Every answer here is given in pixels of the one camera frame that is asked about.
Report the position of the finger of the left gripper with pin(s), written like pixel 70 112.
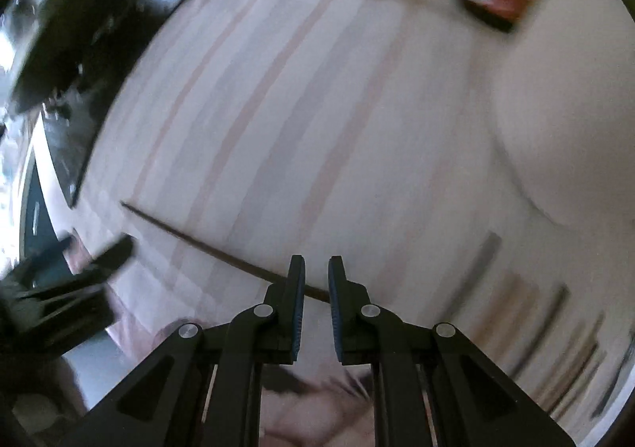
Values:
pixel 109 259

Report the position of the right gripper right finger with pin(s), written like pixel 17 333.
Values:
pixel 351 338

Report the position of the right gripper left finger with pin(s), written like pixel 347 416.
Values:
pixel 283 326

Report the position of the dark chopstick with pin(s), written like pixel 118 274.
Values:
pixel 215 253

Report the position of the black chopstick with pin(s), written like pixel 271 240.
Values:
pixel 476 271
pixel 554 311

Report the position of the black gas stove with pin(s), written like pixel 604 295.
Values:
pixel 104 69

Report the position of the striped cat tablecloth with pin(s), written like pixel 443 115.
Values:
pixel 363 128

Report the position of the steel wok with lid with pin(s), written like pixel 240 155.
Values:
pixel 54 53

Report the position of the pink utensil holder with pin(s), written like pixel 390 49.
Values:
pixel 563 101

